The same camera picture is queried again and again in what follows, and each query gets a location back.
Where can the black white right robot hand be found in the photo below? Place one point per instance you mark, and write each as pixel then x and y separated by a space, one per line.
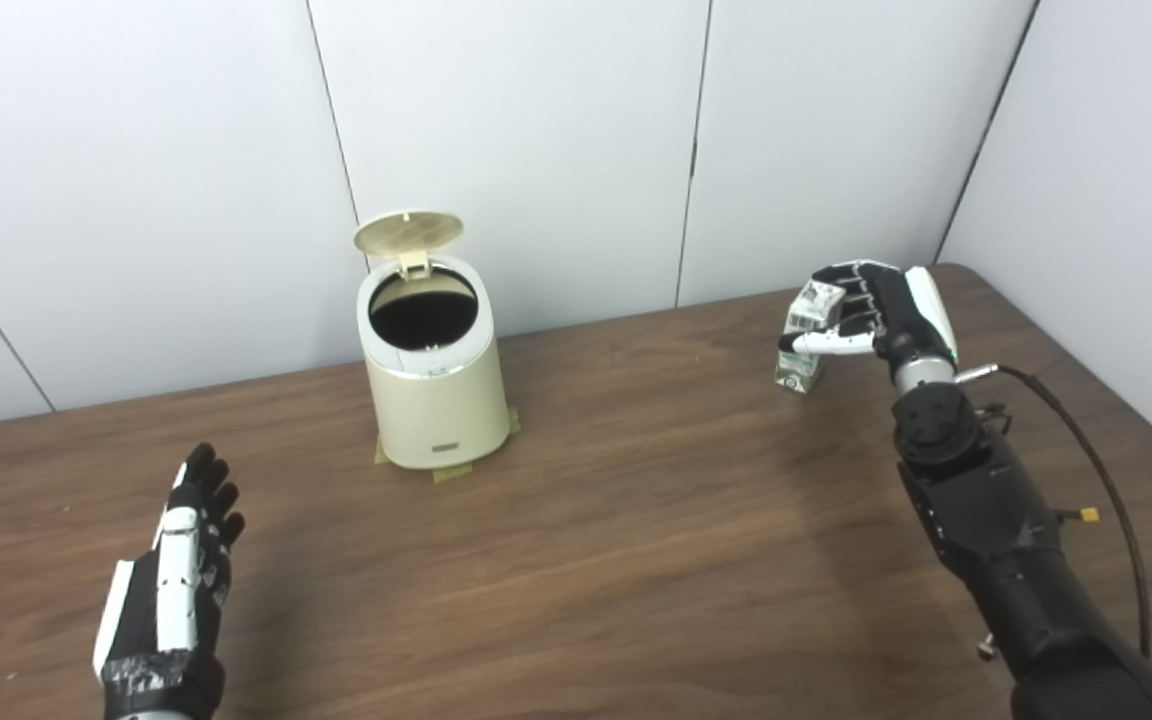
pixel 901 310

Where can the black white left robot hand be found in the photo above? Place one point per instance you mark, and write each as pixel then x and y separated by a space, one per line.
pixel 176 590

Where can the small green white milk carton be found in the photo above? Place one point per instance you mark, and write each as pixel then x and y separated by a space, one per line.
pixel 801 372

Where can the round cream bin lid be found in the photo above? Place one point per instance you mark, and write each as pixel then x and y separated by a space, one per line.
pixel 408 230

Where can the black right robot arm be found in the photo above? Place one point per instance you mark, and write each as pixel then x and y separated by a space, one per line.
pixel 996 520

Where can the cream-colored trash bin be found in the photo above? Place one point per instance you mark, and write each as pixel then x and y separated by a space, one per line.
pixel 436 410

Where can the yellow tape piece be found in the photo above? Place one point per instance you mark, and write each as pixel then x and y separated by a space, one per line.
pixel 513 421
pixel 452 474
pixel 380 454

